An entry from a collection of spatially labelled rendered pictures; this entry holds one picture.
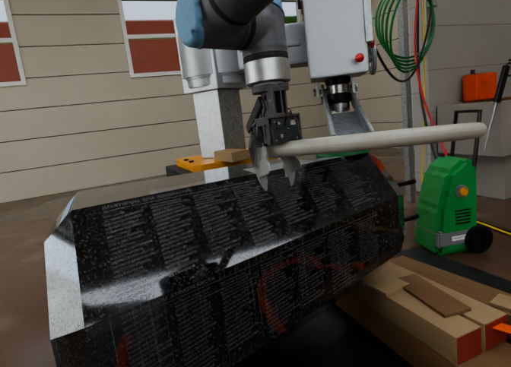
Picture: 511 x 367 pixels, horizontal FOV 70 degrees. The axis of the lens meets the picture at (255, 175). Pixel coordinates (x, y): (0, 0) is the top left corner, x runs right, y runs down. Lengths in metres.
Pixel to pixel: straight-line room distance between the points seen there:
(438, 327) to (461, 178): 1.25
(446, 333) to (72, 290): 1.13
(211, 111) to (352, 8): 0.95
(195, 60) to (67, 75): 5.45
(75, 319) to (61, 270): 0.15
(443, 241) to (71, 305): 2.08
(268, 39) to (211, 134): 1.38
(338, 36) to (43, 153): 6.33
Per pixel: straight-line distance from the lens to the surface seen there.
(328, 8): 1.47
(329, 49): 1.44
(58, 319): 1.06
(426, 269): 2.10
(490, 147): 3.67
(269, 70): 0.71
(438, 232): 2.51
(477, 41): 4.48
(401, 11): 3.68
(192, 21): 0.65
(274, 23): 0.74
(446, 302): 1.56
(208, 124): 2.06
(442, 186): 2.47
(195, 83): 2.03
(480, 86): 4.14
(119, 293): 1.00
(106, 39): 7.39
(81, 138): 7.21
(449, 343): 1.44
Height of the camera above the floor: 1.01
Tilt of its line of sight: 10 degrees down
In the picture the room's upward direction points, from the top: 7 degrees counter-clockwise
